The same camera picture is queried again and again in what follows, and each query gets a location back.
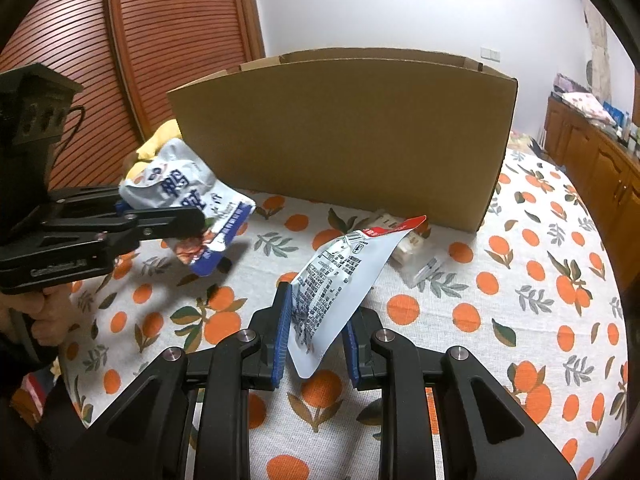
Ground left hand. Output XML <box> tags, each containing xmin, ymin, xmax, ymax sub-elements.
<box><xmin>0</xmin><ymin>282</ymin><xmax>76</xmax><ymax>347</ymax></box>

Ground cream curtain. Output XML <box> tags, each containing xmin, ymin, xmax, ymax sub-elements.
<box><xmin>582</xmin><ymin>0</ymin><xmax>612</xmax><ymax>102</ymax></box>

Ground small white cake packet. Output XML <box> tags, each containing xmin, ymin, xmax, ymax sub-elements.
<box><xmin>390</xmin><ymin>220</ymin><xmax>448</xmax><ymax>288</ymax></box>

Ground wooden sideboard cabinet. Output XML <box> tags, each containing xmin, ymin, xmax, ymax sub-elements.
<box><xmin>541</xmin><ymin>96</ymin><xmax>640</xmax><ymax>281</ymax></box>

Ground folded floral cloth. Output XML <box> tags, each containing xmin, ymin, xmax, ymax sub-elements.
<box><xmin>561</xmin><ymin>92</ymin><xmax>615</xmax><ymax>126</ymax></box>

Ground white wall switch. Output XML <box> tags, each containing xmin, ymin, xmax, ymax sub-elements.
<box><xmin>480</xmin><ymin>48</ymin><xmax>501</xmax><ymax>62</ymax></box>

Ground wooden louvre wardrobe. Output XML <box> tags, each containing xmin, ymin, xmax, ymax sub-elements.
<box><xmin>1</xmin><ymin>0</ymin><xmax>265</xmax><ymax>188</ymax></box>

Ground orange print bed cover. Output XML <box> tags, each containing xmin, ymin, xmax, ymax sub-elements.
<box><xmin>60</xmin><ymin>151</ymin><xmax>628</xmax><ymax>479</ymax></box>

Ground white blue duck snack bag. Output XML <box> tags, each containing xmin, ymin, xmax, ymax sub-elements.
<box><xmin>119</xmin><ymin>138</ymin><xmax>256</xmax><ymax>276</ymax></box>

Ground white red edged packet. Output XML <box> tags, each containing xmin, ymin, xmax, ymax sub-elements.
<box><xmin>288</xmin><ymin>216</ymin><xmax>426</xmax><ymax>379</ymax></box>

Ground brown cardboard box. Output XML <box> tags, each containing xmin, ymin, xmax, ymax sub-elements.
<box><xmin>168</xmin><ymin>48</ymin><xmax>518</xmax><ymax>233</ymax></box>

